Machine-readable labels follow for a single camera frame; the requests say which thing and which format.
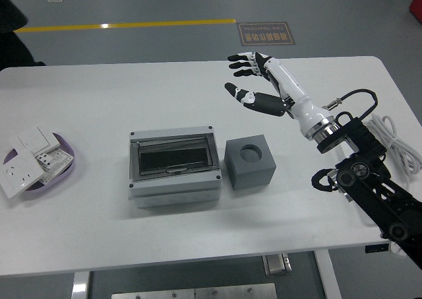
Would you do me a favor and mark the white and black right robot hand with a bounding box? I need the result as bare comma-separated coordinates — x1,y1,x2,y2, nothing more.
224,51,334,138

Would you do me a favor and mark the grey box with clear lid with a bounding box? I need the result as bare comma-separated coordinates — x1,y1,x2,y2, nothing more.
127,125,222,209

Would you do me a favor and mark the grey cube with round hole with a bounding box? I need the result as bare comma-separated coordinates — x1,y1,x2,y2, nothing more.
224,133,277,191

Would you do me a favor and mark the brown floor sign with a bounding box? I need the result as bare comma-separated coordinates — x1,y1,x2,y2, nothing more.
237,21,296,47

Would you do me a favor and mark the black table control panel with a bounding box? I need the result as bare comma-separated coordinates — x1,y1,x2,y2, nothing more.
365,244,390,255

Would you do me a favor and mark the white table leg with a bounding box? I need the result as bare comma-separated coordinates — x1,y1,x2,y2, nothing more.
313,249,342,299
71,271,92,299

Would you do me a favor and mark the white socket insert with holes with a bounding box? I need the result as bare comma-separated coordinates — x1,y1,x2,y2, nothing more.
39,147,75,185

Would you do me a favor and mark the purple oval tray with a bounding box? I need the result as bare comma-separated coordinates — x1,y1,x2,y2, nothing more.
2,132,77,201

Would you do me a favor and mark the small white socket module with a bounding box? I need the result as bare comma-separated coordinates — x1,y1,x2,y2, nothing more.
34,152,55,172

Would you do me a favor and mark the grey under-table bracket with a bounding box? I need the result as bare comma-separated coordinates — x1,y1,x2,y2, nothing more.
262,253,293,276

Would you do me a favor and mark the grey metal base plate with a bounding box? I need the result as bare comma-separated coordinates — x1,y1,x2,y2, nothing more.
111,282,278,299

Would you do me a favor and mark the white wall switch panel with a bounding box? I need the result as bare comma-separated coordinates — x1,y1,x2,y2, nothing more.
9,125,63,155

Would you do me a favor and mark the white wall socket panel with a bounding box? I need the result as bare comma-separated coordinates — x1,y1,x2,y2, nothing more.
0,148,46,200

